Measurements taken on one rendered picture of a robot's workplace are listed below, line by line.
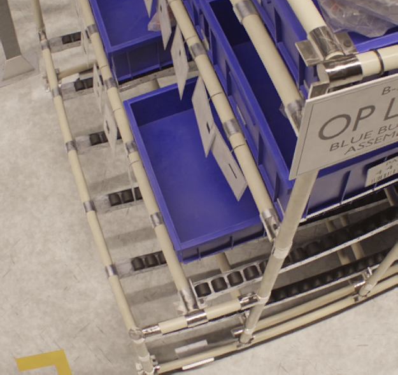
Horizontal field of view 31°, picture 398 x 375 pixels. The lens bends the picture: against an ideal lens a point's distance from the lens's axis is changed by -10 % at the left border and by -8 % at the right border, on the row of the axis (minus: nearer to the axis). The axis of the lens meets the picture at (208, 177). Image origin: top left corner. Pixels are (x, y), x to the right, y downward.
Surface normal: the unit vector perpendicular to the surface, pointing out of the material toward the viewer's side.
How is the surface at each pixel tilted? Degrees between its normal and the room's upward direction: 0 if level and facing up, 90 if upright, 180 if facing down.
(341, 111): 90
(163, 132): 3
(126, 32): 3
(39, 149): 0
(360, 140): 90
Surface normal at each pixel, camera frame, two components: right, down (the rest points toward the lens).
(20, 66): 0.31, 0.87
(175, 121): -0.01, -0.39
